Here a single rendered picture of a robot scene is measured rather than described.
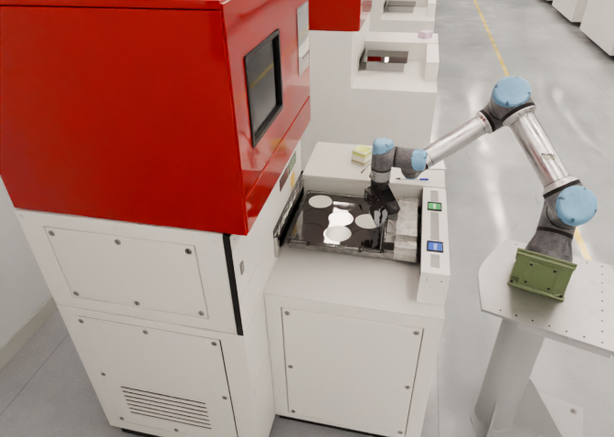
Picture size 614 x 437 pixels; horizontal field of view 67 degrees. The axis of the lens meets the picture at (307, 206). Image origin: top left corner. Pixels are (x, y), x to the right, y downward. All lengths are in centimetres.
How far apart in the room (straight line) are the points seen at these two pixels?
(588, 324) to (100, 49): 163
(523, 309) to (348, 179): 86
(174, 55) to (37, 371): 210
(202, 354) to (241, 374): 15
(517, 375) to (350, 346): 70
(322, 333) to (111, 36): 118
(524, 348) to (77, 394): 204
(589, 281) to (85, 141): 171
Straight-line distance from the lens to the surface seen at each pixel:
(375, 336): 171
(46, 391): 275
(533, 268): 176
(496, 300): 175
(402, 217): 195
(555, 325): 174
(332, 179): 204
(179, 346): 171
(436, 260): 163
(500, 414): 231
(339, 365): 187
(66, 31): 123
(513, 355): 202
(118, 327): 178
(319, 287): 168
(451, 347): 265
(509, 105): 169
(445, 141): 180
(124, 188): 135
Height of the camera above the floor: 198
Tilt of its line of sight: 33 degrees down
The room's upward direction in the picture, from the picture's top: 1 degrees counter-clockwise
